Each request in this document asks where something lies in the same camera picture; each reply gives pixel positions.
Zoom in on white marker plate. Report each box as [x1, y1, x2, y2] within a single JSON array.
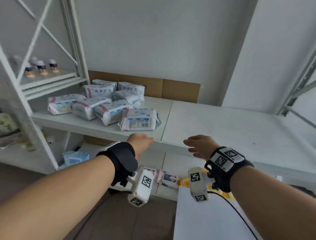
[[97, 141, 121, 154], [210, 146, 245, 172]]

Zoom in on person's right forearm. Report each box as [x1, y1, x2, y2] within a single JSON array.
[[230, 165, 316, 240]]

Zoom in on person's left forearm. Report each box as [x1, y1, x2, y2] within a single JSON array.
[[0, 154, 115, 240]]

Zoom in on brown cardboard sheet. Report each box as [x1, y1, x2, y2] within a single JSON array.
[[83, 135, 117, 146], [88, 70, 201, 104]]

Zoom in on person's left hand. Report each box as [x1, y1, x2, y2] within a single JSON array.
[[126, 133, 155, 160]]

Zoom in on white metal shelf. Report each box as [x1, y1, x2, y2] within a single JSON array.
[[31, 0, 316, 201], [0, 0, 89, 175]]

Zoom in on light blue wipes pack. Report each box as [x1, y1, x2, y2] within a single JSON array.
[[62, 151, 90, 168]]

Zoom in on orange-label bottles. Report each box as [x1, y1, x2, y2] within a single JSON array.
[[48, 59, 60, 73]]

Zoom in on person's right hand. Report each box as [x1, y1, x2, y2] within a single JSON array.
[[183, 135, 221, 161]]

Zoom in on white blue ABC packs group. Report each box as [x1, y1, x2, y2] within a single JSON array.
[[47, 79, 161, 132]]

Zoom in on black wrist strap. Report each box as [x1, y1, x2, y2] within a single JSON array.
[[204, 146, 255, 193], [95, 141, 139, 187]]

